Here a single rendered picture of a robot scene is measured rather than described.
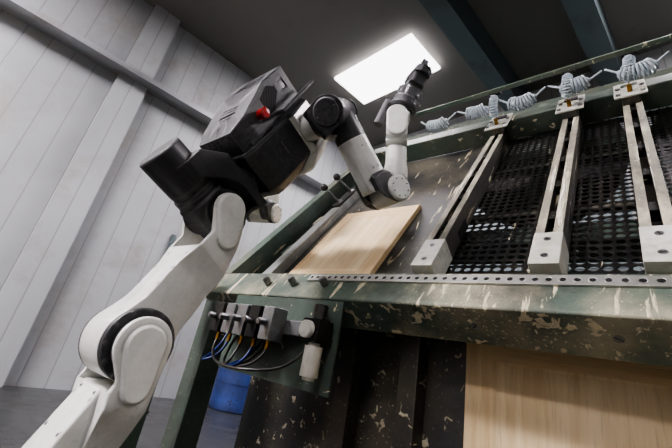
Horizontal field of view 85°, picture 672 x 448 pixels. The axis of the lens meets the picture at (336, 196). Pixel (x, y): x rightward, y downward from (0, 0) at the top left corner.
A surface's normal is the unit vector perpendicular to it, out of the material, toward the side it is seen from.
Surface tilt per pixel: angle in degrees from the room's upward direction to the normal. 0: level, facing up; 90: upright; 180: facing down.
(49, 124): 90
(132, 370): 90
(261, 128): 90
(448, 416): 90
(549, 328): 143
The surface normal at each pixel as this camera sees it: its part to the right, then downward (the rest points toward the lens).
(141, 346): 0.76, -0.13
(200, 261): 0.49, 0.11
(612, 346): -0.52, 0.47
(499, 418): -0.62, -0.42
